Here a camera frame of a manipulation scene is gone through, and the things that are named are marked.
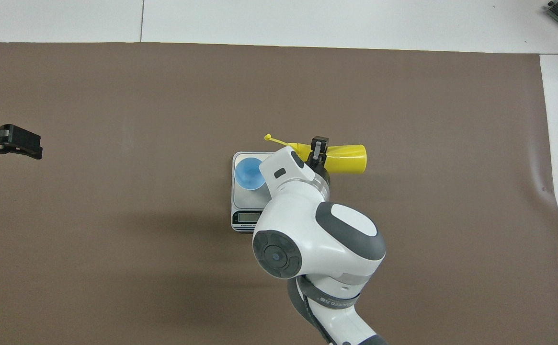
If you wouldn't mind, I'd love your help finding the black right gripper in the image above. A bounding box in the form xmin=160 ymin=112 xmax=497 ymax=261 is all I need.
xmin=305 ymin=137 xmax=331 ymax=185

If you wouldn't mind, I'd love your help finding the yellow squeeze bottle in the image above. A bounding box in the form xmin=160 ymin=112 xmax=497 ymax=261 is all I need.
xmin=264 ymin=134 xmax=367 ymax=175

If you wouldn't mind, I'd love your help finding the light blue plastic cup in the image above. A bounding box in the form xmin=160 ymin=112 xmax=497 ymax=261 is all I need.
xmin=234 ymin=157 xmax=266 ymax=191

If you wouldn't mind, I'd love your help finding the silver digital kitchen scale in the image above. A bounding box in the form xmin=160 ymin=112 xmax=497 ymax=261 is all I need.
xmin=231 ymin=151 xmax=291 ymax=233

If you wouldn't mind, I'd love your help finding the brown paper mat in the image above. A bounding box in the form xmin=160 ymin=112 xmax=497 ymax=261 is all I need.
xmin=0 ymin=42 xmax=558 ymax=345

